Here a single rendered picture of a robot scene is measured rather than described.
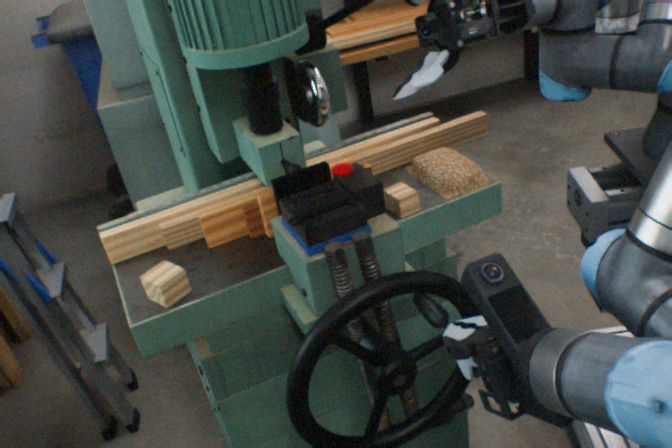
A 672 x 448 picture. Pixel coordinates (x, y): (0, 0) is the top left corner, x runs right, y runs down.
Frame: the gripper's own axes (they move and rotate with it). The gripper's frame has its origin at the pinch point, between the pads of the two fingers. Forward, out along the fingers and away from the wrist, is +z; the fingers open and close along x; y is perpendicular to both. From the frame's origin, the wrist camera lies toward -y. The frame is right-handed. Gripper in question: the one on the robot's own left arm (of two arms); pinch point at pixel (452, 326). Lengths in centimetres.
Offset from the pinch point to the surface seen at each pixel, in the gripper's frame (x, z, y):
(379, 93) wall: 115, 257, -61
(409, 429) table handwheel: -5.1, 15.4, 15.2
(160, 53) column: -16, 38, -51
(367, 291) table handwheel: -7.7, 2.3, -7.5
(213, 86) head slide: -11, 32, -42
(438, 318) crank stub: -1.9, -1.3, -1.9
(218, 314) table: -23.3, 22.3, -9.4
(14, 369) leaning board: -83, 167, -2
